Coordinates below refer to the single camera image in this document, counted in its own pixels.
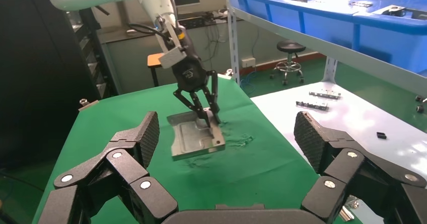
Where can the green table cloth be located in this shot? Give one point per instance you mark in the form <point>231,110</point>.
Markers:
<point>267,169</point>

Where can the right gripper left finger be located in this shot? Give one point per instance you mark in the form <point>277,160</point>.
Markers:
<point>133,179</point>

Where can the black caster wheel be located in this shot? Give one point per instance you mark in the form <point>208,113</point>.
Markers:
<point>419,108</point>

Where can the small wooden top stool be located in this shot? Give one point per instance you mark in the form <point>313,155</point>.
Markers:
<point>154,62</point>

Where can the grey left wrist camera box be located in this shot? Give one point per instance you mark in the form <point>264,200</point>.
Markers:
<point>171,56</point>

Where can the black round swivel stool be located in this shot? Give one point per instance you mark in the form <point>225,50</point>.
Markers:
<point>289,60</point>

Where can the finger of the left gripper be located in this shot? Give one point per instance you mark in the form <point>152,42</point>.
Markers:
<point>214,95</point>
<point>196,107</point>

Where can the small black plastic part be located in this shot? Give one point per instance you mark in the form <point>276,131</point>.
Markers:
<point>381,135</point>

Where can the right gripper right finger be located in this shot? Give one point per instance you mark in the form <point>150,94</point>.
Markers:
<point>350,175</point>

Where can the small toothed metal strip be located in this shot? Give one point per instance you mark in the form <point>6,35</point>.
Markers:
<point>325,94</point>
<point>312,105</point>

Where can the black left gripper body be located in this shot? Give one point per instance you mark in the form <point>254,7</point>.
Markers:
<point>188,74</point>

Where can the stamped metal bracket plate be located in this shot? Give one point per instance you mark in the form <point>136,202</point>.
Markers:
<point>397,10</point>

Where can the white wall socket box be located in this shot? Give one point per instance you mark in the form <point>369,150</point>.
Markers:
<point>248,62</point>

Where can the black storage cabinet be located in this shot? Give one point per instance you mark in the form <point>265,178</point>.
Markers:
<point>40,82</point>

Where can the white slotted shelf post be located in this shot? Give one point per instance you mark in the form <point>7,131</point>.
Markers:
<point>329,69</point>
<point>233,32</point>

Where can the blue plastic bin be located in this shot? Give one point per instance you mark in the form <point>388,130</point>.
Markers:
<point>327,29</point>

